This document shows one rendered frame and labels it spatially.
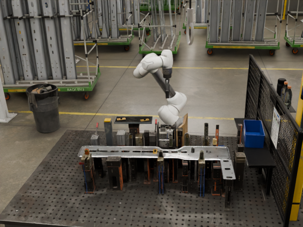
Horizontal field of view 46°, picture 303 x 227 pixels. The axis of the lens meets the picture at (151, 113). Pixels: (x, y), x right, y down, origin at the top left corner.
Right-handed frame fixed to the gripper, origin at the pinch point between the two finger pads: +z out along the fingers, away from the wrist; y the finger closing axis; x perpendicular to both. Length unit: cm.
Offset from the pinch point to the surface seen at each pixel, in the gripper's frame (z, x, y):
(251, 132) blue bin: 43, 80, -6
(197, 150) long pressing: 46, 27, 23
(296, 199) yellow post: 55, 100, 78
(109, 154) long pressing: 46, -52, 30
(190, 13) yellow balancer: -105, 15, 202
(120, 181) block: 65, -41, 46
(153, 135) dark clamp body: 38.3, -13.5, 9.2
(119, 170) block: 53, -42, 46
